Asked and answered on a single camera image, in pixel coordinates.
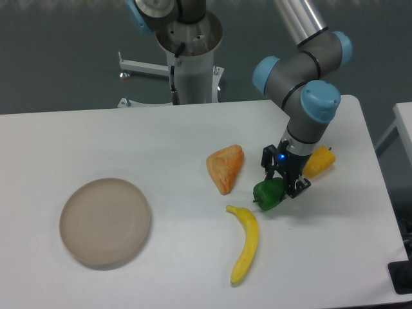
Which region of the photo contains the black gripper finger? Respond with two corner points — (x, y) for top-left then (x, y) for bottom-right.
(286, 175), (312, 198)
(261, 145), (282, 180)

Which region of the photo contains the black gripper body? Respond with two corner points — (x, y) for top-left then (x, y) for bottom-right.
(277, 141), (310, 192)

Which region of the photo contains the green toy pepper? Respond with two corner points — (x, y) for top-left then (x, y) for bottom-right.
(253, 177), (285, 211)

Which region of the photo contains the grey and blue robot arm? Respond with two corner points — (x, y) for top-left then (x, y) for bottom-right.
(126, 1), (353, 198)

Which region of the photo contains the yellow toy pepper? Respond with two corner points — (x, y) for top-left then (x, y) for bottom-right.
(303, 145), (336, 178)

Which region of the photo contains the orange toy bread wedge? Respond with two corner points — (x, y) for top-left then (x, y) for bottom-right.
(206, 144), (244, 195)

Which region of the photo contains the yellow toy banana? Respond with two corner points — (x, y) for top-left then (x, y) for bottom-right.
(226, 205), (259, 286)

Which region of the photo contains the white side table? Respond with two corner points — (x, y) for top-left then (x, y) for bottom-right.
(374, 102), (412, 162)

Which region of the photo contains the black device at table edge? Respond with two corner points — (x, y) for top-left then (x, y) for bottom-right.
(388, 260), (411, 295)

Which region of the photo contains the beige round plate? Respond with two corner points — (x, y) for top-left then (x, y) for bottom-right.
(59, 178), (151, 270)

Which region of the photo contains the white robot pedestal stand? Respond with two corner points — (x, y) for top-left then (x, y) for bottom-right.
(118, 11), (224, 106)

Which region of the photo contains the black cable on pedestal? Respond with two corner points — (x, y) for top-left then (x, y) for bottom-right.
(169, 42), (186, 106)

